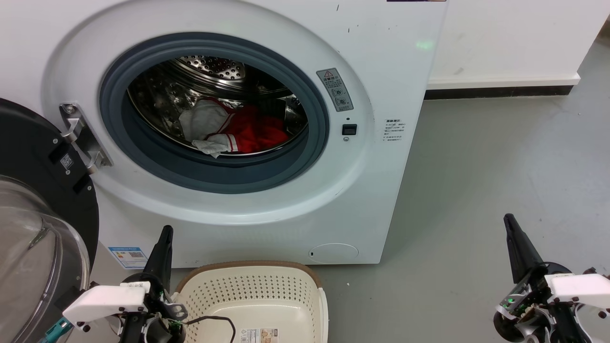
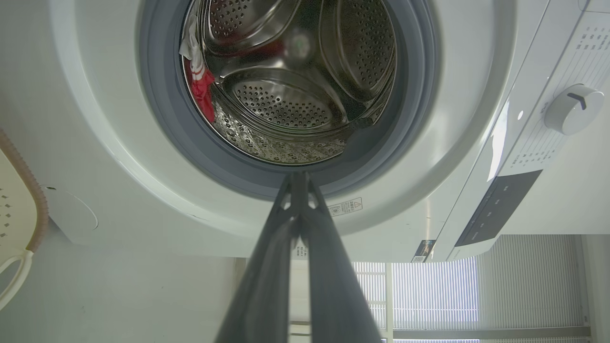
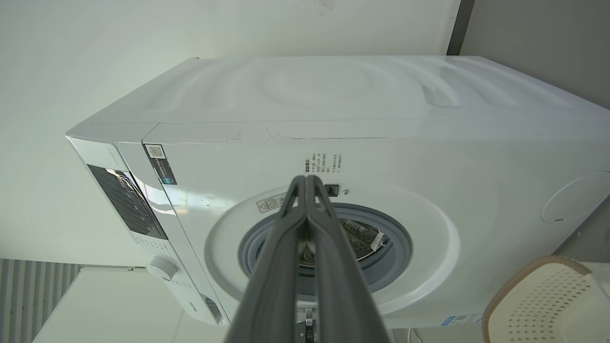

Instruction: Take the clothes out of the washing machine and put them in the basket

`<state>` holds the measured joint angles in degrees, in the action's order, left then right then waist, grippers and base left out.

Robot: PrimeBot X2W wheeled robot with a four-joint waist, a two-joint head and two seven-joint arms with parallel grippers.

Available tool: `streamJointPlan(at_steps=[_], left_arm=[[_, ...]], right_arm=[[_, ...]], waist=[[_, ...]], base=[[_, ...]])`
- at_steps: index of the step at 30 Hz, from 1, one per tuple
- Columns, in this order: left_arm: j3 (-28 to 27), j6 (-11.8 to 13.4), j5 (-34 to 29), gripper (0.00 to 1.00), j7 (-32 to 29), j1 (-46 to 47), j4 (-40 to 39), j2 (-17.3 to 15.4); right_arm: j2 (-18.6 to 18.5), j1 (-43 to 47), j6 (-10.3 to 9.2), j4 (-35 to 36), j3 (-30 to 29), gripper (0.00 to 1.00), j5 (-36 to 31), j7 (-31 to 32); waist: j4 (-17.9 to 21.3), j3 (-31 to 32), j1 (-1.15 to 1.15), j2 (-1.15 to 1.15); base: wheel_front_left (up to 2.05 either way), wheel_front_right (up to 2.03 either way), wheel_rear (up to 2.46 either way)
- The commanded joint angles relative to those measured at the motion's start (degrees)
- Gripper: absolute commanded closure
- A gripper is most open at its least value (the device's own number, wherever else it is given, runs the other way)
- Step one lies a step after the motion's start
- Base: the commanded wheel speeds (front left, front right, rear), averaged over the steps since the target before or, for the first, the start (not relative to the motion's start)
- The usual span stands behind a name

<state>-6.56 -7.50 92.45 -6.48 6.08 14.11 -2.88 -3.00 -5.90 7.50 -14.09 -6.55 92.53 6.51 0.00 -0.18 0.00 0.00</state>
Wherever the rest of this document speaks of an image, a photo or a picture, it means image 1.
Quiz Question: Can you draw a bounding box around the black washer door with glass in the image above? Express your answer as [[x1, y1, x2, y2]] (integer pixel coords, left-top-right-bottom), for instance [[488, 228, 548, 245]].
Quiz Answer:
[[0, 98, 101, 343]]

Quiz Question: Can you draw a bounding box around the thin black cable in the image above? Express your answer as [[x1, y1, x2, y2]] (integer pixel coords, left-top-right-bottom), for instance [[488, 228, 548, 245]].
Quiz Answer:
[[183, 315, 237, 343]]

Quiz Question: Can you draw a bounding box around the stainless steel washing machine drum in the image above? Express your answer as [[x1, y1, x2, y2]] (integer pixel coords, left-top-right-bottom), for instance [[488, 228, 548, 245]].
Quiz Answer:
[[127, 56, 309, 157]]

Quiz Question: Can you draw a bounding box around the black wall baseboard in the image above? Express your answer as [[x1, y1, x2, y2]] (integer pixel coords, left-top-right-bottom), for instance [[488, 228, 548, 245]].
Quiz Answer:
[[424, 85, 576, 101]]

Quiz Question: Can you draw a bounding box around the printed product label sticker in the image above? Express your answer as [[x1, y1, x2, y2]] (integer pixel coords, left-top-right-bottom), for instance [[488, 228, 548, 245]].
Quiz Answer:
[[240, 328, 278, 343]]

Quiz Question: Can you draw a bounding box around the teal left camera cable connector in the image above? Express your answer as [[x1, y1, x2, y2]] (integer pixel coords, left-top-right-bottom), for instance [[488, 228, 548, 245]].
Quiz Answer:
[[41, 318, 72, 343]]

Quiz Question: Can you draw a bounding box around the blue energy label sticker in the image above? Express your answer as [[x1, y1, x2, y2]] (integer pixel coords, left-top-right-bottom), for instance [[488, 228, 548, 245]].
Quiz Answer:
[[108, 246, 149, 270]]

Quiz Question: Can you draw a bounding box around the metal washing machine door hinge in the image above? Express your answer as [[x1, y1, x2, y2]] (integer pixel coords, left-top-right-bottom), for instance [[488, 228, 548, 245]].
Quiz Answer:
[[59, 102, 113, 175]]

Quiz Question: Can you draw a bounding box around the grey rubber door gasket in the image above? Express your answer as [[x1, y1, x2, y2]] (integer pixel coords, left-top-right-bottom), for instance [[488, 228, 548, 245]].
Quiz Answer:
[[99, 32, 330, 194]]

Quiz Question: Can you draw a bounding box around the red and white garment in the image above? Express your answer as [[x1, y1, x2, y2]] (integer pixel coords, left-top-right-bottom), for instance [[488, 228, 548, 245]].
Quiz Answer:
[[179, 97, 289, 159]]

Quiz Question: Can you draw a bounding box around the white front-load washing machine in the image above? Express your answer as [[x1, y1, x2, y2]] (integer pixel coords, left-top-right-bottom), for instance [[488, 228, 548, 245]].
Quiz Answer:
[[0, 0, 448, 268]]

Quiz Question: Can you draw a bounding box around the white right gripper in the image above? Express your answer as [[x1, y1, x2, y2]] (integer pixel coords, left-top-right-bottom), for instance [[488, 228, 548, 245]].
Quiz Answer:
[[493, 214, 610, 343]]

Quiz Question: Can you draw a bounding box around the grey warning label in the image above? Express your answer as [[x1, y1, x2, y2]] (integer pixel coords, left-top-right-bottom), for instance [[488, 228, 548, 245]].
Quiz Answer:
[[316, 68, 355, 112]]

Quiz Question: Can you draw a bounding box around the cream perforated laundry basket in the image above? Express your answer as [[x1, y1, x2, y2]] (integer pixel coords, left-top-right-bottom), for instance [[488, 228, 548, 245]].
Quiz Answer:
[[173, 261, 329, 343]]

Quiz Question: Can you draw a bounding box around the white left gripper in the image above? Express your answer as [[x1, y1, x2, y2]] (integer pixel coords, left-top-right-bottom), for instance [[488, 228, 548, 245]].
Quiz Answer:
[[62, 226, 187, 343]]

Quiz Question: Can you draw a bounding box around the round drain filter cover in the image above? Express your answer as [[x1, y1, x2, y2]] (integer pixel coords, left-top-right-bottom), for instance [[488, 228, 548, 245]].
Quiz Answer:
[[308, 243, 359, 265]]

